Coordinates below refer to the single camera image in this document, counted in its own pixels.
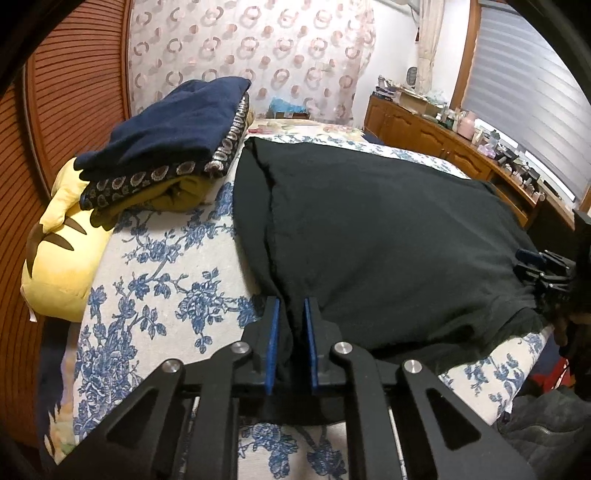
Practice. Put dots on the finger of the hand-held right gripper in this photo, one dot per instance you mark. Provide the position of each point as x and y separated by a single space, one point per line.
535 279
531 258

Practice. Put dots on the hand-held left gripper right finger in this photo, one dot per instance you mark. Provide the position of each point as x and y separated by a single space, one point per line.
310 350

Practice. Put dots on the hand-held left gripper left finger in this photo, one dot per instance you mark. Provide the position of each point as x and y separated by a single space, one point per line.
272 350

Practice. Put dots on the black t-shirt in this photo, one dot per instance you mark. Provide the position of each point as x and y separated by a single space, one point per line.
392 230

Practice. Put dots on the stack of folded clothes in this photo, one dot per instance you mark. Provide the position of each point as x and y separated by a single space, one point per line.
138 180

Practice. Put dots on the person's right hand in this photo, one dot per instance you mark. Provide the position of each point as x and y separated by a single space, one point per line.
562 330

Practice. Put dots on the blue floral bed sheet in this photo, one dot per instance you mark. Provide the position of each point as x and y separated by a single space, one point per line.
161 286

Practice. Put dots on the pink jug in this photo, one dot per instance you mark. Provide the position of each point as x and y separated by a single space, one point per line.
467 123

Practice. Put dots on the dark quilted jacket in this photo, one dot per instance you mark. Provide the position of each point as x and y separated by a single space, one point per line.
549 438

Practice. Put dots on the wooden cabinet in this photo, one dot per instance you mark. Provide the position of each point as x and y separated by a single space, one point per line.
415 129

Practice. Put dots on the grey window blind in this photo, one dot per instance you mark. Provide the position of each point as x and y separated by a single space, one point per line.
521 69

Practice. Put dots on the open cardboard box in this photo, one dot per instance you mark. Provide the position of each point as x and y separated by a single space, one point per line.
418 102

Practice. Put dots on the small grey fan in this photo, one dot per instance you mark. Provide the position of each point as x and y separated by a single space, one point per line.
412 76

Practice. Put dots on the stack of small boxes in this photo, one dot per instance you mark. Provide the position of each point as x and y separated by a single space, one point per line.
384 90

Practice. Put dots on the pink floral blanket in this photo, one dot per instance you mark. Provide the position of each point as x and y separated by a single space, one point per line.
300 127

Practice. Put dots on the yellow plush pillow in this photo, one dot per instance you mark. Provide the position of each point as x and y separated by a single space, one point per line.
60 258

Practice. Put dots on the beige tied curtain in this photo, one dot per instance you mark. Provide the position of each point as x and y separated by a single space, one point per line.
427 46

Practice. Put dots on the navy folded cloth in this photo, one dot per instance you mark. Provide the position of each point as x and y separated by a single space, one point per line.
184 124

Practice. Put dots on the blue plastic bag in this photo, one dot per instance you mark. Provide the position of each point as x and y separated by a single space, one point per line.
286 108

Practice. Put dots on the circle-patterned sheer curtain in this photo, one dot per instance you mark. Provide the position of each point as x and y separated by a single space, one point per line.
254 55

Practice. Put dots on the wooden louvred wardrobe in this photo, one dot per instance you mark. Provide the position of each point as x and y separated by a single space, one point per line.
69 92

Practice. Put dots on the wooden window frame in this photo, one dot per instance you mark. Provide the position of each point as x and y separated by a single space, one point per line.
466 55

